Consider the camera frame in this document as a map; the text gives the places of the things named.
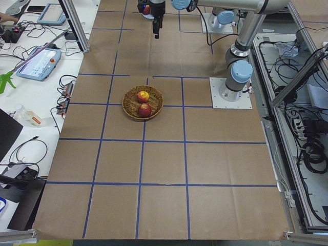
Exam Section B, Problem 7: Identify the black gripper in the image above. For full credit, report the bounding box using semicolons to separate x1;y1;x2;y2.
138;0;166;39

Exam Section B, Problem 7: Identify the yellowish red apple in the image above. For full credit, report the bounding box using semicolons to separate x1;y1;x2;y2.
137;91;150;104

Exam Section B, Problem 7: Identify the white round plate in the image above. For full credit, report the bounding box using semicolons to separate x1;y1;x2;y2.
142;14;154;20

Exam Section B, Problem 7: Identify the red apple on plate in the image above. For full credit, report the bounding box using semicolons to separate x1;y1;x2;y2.
142;5;151;15

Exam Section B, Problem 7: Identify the round wicker basket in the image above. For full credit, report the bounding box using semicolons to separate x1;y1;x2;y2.
122;85;163;121

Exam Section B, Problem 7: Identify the dark red apple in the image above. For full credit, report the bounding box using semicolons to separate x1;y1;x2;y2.
138;103;152;118

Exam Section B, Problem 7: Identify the blue teach pendant far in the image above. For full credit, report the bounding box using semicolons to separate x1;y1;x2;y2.
36;3;66;26

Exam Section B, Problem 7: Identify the blue teach pendant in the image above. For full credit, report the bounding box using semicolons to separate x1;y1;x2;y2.
16;48;62;81
36;3;66;26

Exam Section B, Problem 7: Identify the orange black adapter upper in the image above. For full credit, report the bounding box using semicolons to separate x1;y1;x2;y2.
59;82;74;97

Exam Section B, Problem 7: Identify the orange black adapter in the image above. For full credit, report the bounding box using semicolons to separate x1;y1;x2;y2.
56;100;69;116
59;82;74;97

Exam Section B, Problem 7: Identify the blue teach pendant near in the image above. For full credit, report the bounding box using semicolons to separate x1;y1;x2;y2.
16;48;62;81

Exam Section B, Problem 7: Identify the orange black adapter lower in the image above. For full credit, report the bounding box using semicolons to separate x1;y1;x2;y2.
56;100;69;116

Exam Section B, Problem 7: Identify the black box on desk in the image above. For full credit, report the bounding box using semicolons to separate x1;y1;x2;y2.
1;25;26;44

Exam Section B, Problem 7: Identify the plastic bottle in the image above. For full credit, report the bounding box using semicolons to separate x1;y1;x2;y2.
15;104;43;127

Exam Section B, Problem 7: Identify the green grabber tool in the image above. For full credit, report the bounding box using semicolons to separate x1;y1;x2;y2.
0;28;71;94

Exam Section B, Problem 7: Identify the white power strip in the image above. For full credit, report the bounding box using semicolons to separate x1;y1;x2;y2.
286;108;306;141

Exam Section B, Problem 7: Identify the black laptop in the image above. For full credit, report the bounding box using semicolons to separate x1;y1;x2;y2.
0;109;23;160

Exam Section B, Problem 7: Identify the grey usb hub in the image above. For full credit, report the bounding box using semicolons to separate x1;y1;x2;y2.
3;164;27;178

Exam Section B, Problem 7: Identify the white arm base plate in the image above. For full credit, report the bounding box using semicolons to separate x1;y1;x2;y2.
201;13;233;34
209;77;252;110

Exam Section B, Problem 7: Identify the aluminium frame post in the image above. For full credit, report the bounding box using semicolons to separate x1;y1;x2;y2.
58;0;90;54

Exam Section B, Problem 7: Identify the aluminium frame strut right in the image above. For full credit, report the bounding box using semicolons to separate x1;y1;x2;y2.
271;44;327;108

